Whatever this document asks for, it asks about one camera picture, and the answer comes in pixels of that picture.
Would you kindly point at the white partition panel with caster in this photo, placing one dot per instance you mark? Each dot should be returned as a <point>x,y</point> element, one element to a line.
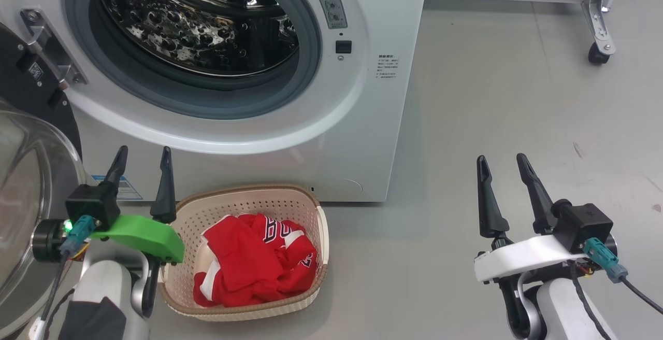
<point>601,18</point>

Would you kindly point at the cream perforated laundry basket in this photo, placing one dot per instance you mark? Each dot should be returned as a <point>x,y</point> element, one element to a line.
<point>243,197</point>

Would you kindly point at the red basketball jersey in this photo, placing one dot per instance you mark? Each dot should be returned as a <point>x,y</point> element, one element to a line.
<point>243,257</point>

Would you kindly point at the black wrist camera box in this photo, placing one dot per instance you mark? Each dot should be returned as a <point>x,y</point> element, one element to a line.
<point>582,223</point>
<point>90,202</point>

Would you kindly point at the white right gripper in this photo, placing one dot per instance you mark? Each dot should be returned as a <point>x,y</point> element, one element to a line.
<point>518,257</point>

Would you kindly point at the white front-load washing machine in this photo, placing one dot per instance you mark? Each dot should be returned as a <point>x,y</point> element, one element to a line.
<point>362,138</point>

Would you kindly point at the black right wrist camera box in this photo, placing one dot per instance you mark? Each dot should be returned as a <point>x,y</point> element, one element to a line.
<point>582,223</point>

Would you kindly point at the black washing machine door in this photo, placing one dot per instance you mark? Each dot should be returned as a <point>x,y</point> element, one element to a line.
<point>20,86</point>

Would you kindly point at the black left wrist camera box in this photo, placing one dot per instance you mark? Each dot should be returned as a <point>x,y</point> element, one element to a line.
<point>90,202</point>

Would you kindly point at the blue energy label sticker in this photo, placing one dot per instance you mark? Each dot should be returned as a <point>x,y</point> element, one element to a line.
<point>129,190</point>

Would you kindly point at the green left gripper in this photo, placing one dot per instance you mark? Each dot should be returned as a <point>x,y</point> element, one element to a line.
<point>145,231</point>

